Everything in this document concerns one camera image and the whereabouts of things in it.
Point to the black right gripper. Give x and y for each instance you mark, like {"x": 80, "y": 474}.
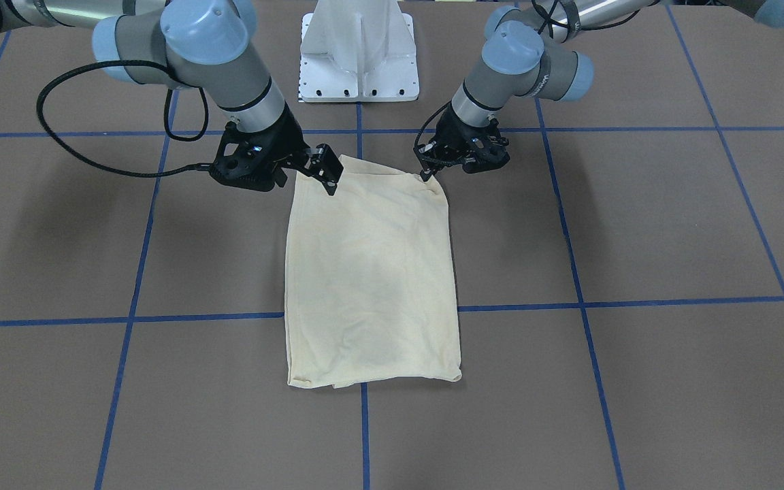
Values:
{"x": 288, "y": 140}

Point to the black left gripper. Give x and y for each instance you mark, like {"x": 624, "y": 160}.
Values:
{"x": 455, "y": 131}

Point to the beige long-sleeve printed shirt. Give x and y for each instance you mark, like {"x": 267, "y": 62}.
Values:
{"x": 369, "y": 280}

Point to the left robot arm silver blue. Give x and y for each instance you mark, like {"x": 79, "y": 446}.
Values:
{"x": 523, "y": 56}

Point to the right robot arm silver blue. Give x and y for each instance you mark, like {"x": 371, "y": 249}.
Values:
{"x": 204, "y": 45}

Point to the white central pedestal column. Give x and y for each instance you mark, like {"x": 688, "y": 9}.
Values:
{"x": 358, "y": 51}

